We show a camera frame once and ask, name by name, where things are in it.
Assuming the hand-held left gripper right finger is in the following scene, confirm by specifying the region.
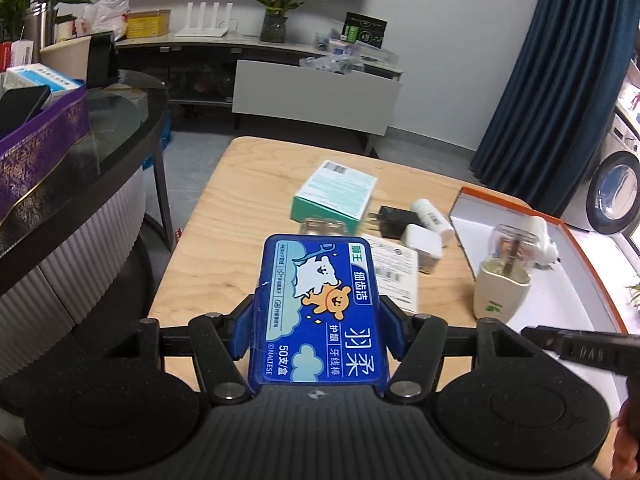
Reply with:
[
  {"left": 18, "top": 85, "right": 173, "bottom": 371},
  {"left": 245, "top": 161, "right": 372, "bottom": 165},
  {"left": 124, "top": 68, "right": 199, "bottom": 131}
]
[{"left": 379, "top": 295, "right": 543, "bottom": 403}]

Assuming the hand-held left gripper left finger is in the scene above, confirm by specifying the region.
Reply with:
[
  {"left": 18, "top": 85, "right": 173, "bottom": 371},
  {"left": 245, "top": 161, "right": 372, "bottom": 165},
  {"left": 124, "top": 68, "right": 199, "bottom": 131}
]
[{"left": 117, "top": 294, "right": 260, "bottom": 405}]

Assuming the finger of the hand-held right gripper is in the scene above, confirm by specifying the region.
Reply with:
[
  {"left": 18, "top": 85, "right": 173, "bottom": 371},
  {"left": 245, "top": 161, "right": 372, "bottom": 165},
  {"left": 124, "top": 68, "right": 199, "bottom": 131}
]
[{"left": 520, "top": 325, "right": 640, "bottom": 377}]

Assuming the white box with orange rim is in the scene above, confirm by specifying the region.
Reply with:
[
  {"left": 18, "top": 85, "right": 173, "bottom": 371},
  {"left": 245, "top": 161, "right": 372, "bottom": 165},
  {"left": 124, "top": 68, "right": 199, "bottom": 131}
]
[{"left": 448, "top": 186, "right": 640, "bottom": 336}]

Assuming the blue dental floss box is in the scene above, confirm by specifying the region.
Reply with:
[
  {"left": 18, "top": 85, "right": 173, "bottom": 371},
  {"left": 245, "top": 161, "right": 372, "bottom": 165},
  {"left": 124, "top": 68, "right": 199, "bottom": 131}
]
[{"left": 248, "top": 234, "right": 390, "bottom": 396}]

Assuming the white cube charger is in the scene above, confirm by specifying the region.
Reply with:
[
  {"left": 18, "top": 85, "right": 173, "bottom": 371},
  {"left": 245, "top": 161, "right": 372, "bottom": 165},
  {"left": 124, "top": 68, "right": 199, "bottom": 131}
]
[{"left": 398, "top": 223, "right": 445, "bottom": 275}]

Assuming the black charger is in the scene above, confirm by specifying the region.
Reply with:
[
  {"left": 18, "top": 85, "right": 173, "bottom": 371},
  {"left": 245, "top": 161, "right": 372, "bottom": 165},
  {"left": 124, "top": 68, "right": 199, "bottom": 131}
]
[{"left": 367, "top": 205, "right": 421, "bottom": 242}]

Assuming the white paper leaflet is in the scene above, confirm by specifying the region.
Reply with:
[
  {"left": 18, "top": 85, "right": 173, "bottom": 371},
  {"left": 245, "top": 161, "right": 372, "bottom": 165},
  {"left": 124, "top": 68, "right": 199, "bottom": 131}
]
[{"left": 362, "top": 232, "right": 420, "bottom": 317}]

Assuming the white plastic device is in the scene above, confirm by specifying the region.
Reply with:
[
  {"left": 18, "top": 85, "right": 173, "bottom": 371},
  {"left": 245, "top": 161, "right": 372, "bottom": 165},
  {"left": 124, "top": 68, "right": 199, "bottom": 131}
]
[{"left": 520, "top": 216, "right": 561, "bottom": 271}]

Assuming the cream device with clear cap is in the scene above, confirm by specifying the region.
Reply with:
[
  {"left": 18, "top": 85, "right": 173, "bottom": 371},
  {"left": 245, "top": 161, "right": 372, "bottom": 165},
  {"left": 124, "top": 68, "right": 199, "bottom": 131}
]
[{"left": 473, "top": 223, "right": 532, "bottom": 322}]

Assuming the white plastic bottle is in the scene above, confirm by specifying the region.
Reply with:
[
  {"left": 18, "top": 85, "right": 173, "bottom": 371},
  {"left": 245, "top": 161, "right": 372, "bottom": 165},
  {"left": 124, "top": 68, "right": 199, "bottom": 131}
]
[{"left": 411, "top": 198, "right": 456, "bottom": 248}]

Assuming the teal cardboard box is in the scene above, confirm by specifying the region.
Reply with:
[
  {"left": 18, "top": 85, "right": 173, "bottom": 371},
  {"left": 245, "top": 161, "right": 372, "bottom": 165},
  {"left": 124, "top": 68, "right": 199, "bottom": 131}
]
[{"left": 291, "top": 160, "right": 377, "bottom": 224}]

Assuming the white washing machine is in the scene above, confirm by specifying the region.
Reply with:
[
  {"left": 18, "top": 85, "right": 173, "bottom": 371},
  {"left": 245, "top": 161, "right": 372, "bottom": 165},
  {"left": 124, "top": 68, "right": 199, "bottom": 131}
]
[{"left": 560, "top": 105, "right": 640, "bottom": 241}]

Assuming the black glass-top counter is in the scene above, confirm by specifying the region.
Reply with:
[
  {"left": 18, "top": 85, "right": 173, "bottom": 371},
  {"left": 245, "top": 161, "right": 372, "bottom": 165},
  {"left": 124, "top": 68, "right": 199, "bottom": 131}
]
[{"left": 0, "top": 70, "right": 176, "bottom": 381}]

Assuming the white television cabinet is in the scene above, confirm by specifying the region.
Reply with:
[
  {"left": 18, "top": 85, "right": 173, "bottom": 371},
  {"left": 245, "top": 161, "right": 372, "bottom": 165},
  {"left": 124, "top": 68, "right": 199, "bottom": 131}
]
[{"left": 115, "top": 35, "right": 403, "bottom": 158}]

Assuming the dark blue curtain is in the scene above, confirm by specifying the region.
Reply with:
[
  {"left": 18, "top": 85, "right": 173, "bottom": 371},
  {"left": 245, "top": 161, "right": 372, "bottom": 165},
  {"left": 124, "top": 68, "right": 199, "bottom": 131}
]
[{"left": 470, "top": 0, "right": 638, "bottom": 221}]

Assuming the purple patterned box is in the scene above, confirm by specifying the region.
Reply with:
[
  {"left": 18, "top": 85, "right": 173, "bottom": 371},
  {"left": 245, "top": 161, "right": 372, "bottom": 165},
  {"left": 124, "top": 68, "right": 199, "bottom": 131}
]
[{"left": 0, "top": 87, "right": 91, "bottom": 231}]

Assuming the pile of clear packets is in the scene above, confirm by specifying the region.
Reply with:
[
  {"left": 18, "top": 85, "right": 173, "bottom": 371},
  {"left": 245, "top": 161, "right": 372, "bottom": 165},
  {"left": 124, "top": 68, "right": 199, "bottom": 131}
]
[{"left": 300, "top": 30, "right": 401, "bottom": 76}]

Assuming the black and green box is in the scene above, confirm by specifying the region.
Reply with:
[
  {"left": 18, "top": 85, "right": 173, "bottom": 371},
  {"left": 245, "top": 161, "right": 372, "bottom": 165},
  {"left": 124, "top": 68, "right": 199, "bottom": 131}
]
[{"left": 341, "top": 12, "right": 389, "bottom": 48}]

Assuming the white router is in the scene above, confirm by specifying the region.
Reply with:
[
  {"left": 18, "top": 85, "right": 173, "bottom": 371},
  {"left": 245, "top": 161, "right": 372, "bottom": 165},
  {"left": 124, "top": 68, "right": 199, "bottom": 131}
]
[{"left": 175, "top": 2, "right": 236, "bottom": 38}]

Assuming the black phone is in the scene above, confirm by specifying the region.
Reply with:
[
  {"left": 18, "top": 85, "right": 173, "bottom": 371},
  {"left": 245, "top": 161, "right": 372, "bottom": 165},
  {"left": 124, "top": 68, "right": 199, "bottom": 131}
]
[{"left": 0, "top": 85, "right": 51, "bottom": 138}]

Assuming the yellow box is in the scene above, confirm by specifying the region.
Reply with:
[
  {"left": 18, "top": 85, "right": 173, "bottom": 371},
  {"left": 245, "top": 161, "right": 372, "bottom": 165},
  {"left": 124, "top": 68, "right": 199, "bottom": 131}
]
[{"left": 126, "top": 10, "right": 171, "bottom": 39}]

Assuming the plant in glass vase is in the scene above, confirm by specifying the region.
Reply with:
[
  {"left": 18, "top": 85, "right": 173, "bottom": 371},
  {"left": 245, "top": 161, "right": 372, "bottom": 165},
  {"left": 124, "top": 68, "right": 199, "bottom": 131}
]
[{"left": 243, "top": 0, "right": 321, "bottom": 43}]

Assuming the blue and white box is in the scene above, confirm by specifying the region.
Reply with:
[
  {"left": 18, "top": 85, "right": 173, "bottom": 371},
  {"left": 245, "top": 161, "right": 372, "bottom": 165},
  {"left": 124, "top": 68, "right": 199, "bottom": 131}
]
[{"left": 0, "top": 64, "right": 81, "bottom": 106}]

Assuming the beige bin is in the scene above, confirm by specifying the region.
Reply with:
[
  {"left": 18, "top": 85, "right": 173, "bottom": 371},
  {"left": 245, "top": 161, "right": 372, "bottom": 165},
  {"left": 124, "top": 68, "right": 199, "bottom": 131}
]
[{"left": 40, "top": 35, "right": 93, "bottom": 81}]

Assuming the white plastic bag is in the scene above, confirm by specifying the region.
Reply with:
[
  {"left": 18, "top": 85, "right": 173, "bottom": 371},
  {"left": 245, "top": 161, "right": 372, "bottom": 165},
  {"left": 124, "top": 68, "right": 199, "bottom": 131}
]
[{"left": 82, "top": 0, "right": 131, "bottom": 41}]

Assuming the red and white box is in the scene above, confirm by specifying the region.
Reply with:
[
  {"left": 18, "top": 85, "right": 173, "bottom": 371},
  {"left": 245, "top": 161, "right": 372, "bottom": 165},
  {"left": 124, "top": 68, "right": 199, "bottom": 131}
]
[{"left": 0, "top": 40, "right": 36, "bottom": 71}]

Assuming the metal plant pot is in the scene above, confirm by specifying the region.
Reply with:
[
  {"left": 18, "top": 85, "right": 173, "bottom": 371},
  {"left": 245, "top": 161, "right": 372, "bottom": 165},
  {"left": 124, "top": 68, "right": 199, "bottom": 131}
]
[{"left": 22, "top": 2, "right": 58, "bottom": 51}]

